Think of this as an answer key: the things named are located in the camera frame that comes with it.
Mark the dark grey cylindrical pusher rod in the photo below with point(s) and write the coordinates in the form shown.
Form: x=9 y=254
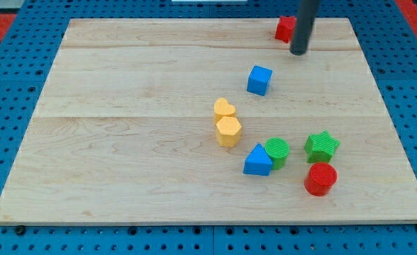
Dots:
x=306 y=16

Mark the red star block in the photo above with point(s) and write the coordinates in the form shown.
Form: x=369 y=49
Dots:
x=285 y=28

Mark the green star block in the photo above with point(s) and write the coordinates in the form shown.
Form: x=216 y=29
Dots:
x=321 y=147

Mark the blue cube block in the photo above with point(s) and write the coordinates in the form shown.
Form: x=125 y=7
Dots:
x=258 y=80

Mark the yellow heart block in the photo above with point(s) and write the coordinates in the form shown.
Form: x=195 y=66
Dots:
x=222 y=108

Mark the green cylinder block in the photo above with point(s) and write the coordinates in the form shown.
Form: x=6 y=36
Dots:
x=278 y=150

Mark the yellow hexagon block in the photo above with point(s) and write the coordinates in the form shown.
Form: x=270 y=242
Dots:
x=228 y=131

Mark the blue triangle block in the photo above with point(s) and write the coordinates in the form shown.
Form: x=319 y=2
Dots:
x=258 y=162

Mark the red cylinder block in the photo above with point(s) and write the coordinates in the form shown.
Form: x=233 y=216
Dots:
x=320 y=179

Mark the light wooden board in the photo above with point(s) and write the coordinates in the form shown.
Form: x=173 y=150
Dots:
x=123 y=131

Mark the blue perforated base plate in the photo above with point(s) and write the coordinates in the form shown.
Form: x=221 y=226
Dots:
x=29 y=48

